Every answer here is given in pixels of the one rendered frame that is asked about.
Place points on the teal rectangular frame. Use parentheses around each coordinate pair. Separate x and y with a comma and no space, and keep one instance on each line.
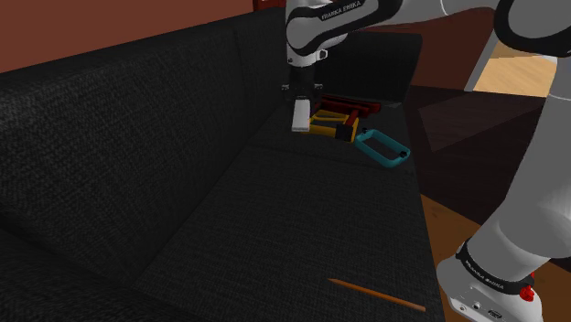
(382,157)

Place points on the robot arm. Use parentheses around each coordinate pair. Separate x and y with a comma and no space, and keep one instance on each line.
(531,209)

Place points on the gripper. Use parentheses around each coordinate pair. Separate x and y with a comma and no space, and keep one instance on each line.
(302,85)

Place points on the yellow rectangular frame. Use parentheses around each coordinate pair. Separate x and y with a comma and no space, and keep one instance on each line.
(321,129)

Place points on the black fabric sofa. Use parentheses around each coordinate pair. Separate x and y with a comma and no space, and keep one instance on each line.
(267,214)

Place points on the orange pencil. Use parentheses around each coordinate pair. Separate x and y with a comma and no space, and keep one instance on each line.
(379,295)

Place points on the white rectangular bar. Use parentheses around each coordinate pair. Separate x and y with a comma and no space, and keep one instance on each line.
(300,117)

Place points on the red black T-shaped tool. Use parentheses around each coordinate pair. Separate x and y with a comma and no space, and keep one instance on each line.
(352,105)

